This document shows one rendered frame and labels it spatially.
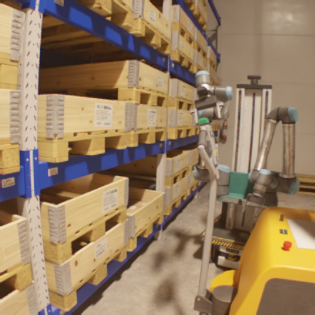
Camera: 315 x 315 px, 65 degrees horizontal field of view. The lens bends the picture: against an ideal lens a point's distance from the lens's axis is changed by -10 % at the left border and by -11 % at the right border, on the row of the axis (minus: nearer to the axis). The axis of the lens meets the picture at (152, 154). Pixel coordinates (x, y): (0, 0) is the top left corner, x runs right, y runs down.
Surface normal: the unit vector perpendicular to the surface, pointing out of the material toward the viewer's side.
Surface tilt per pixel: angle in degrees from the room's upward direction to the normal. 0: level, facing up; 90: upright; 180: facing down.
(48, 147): 90
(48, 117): 90
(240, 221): 90
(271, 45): 90
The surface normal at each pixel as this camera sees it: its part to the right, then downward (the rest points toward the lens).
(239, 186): -0.51, 0.10
